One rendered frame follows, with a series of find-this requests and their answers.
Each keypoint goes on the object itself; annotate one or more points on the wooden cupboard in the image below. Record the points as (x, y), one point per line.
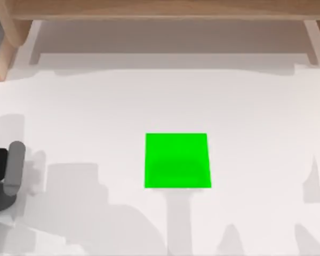
(5, 40)

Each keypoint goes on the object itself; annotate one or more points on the flat green square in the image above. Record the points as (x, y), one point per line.
(177, 160)

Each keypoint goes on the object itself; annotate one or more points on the wooden open shelf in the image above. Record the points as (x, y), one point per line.
(165, 9)

